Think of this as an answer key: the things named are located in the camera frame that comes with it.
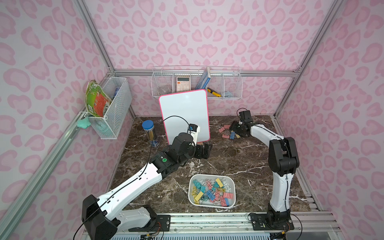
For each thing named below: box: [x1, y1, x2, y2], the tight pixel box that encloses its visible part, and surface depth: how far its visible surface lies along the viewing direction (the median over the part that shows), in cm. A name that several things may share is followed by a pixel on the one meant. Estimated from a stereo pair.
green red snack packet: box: [85, 79, 113, 117], surface depth 74 cm
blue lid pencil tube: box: [142, 120, 160, 147], surface depth 94 cm
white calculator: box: [176, 76, 190, 93], surface depth 97 cm
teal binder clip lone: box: [193, 179, 202, 190], surface depth 84 cm
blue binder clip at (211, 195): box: [206, 190, 216, 201], surface depth 80 cm
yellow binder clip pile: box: [194, 191, 204, 201], surface depth 78 cm
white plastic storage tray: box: [188, 174, 236, 209], surface depth 81 cm
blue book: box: [195, 67, 211, 90], surface depth 89 cm
